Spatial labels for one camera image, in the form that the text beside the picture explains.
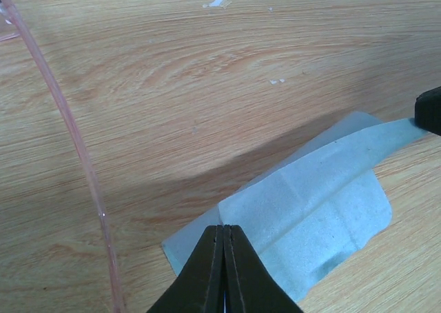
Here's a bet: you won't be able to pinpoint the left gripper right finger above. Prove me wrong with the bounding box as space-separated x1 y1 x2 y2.
223 225 302 312

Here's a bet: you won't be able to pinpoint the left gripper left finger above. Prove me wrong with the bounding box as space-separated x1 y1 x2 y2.
149 225 224 313

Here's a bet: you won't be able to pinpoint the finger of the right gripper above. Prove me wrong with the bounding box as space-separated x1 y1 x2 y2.
414 87 441 136

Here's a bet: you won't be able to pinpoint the light blue cleaning cloth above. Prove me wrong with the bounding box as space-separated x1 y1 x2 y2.
163 112 426 301

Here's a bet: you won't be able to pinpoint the pink translucent sunglasses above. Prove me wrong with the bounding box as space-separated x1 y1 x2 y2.
2 0 126 312

